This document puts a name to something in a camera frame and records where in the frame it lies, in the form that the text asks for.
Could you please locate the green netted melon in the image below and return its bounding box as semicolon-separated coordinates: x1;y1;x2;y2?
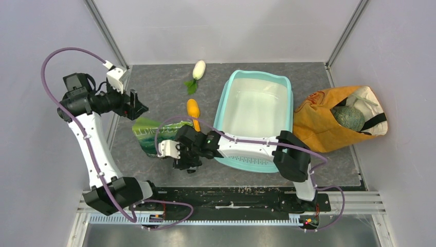
332;106;366;132

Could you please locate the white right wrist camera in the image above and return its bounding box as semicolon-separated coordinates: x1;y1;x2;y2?
157;139;180;159

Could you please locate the orange cloth bag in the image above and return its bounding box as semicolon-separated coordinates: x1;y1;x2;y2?
293;86;388;153

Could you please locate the green litter bag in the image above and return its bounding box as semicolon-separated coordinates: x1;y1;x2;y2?
132;117;193;157

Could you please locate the white toy radish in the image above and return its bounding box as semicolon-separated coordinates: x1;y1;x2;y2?
192;60;206;80

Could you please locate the teal plastic litter box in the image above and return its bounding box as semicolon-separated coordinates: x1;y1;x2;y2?
212;69;294;174

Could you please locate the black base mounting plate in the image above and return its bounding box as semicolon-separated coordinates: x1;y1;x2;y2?
135;187;331;221

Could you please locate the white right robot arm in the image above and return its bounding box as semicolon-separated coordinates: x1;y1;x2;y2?
158;125;318;210

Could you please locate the white slotted cable duct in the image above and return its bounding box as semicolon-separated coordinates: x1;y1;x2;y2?
89;213;304;226

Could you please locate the orange plastic scoop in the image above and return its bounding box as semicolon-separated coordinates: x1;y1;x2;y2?
187;99;201;132

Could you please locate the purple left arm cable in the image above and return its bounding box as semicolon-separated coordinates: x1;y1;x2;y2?
41;47;194;232

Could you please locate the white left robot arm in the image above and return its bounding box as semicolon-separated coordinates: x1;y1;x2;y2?
57;73;161;216

